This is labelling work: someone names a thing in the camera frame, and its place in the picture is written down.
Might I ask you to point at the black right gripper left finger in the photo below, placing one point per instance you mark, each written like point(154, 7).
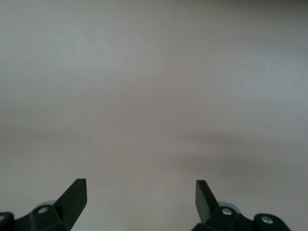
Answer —
point(72, 202)

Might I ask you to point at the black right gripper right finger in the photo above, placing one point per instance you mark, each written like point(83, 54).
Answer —
point(204, 202)

